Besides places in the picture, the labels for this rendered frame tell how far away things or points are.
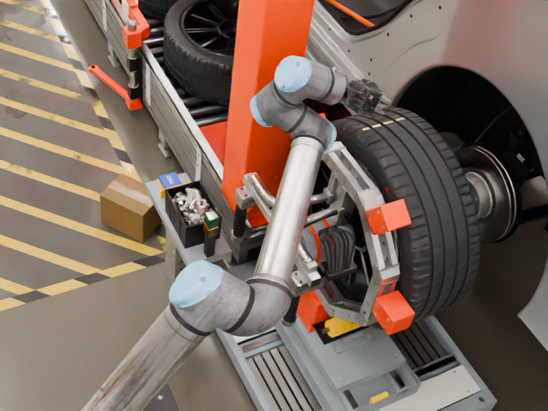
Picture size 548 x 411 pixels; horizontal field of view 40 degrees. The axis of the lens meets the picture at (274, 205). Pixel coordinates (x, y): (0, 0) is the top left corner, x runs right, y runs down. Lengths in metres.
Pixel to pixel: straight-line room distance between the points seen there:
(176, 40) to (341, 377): 1.71
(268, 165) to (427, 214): 0.71
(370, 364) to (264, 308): 1.18
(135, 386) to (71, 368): 1.25
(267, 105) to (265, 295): 0.52
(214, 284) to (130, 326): 1.48
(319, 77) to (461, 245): 0.63
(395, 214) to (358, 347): 0.94
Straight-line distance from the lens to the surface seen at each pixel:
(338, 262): 2.02
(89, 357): 2.99
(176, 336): 1.66
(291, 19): 2.20
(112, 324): 3.06
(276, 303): 1.68
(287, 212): 1.81
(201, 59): 3.45
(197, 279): 1.59
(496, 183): 2.46
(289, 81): 1.85
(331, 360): 2.77
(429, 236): 2.07
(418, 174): 2.08
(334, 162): 2.11
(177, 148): 3.45
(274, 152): 2.53
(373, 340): 2.85
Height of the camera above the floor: 2.54
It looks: 47 degrees down
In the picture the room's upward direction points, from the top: 10 degrees clockwise
